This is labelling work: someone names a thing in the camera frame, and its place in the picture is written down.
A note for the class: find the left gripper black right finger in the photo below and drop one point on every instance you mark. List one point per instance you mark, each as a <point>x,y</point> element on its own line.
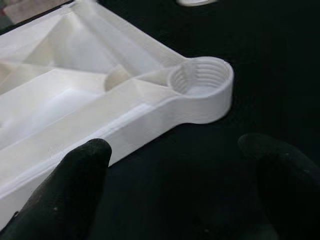
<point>287,195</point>

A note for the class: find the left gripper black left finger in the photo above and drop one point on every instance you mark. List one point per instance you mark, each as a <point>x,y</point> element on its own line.
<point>62,195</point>

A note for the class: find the white plastic table top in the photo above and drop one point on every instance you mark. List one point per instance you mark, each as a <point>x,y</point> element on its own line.
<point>75,100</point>

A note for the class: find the black tablecloth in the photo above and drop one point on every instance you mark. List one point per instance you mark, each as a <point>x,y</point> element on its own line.
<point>187,187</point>

